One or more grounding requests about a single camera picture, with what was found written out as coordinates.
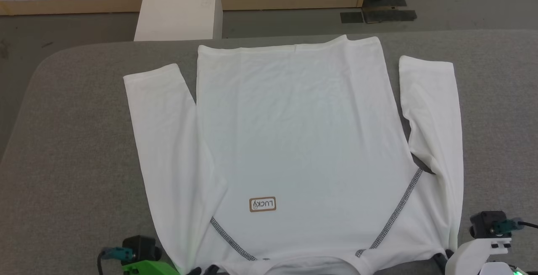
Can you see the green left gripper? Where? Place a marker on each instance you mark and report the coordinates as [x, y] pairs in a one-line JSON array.
[[149, 268]]

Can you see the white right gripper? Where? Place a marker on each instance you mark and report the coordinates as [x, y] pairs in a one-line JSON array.
[[475, 258]]

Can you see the white long-sleeve shirt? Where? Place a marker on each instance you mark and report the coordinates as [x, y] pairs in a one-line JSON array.
[[302, 140]]

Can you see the black floor mat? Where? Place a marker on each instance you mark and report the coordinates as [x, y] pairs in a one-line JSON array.
[[351, 17], [390, 16]]

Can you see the white box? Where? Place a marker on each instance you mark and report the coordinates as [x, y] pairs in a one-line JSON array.
[[178, 10]]

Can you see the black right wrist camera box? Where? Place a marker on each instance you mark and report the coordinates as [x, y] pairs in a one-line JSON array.
[[486, 223]]

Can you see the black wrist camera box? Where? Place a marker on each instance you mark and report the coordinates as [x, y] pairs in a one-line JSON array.
[[486, 223], [145, 249]]

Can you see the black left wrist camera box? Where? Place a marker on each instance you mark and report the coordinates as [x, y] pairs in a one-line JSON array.
[[145, 249]]

